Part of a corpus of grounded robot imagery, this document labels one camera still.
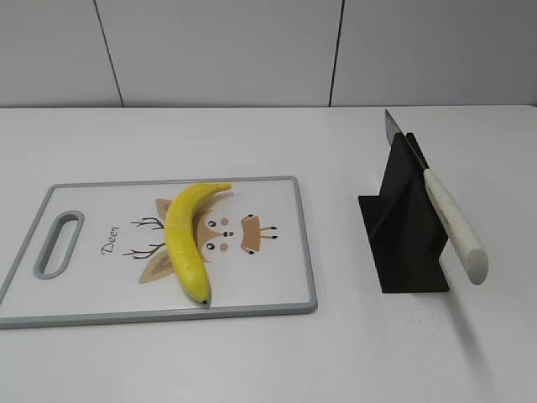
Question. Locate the black knife stand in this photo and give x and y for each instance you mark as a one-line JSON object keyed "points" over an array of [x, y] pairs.
{"points": [[405, 235]]}

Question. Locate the yellow plastic banana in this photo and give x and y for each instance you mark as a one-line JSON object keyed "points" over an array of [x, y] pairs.
{"points": [[180, 239]]}

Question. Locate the white deer cutting board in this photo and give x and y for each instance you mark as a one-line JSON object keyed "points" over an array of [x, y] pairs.
{"points": [[95, 255]]}

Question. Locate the white handled knife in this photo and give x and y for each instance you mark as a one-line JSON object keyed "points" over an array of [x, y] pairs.
{"points": [[468, 246]]}

